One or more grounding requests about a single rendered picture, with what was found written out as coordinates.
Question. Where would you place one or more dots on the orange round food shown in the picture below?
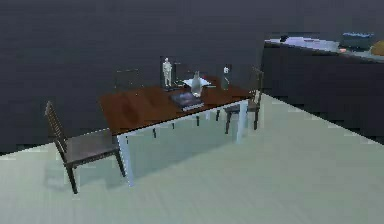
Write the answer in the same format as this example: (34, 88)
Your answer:
(378, 48)

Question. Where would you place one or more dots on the dark kitchen counter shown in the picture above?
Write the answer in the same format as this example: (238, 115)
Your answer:
(320, 90)

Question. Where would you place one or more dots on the dark blue-rimmed pot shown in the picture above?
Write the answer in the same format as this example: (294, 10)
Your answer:
(356, 40)

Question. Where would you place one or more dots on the white square plate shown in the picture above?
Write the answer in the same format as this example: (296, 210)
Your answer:
(203, 81)

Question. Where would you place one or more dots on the small black object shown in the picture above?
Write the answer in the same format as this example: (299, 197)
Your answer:
(284, 38)

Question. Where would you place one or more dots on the grey glass vase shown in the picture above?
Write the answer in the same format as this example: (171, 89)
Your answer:
(196, 85)

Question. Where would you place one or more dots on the white human figure statue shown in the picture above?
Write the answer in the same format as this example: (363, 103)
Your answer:
(167, 71)

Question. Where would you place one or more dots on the dark brown wooden chair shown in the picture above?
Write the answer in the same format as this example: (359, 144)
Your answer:
(252, 103)
(128, 79)
(80, 146)

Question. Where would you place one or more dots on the brown white-legged dining table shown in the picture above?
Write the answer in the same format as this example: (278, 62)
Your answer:
(143, 106)

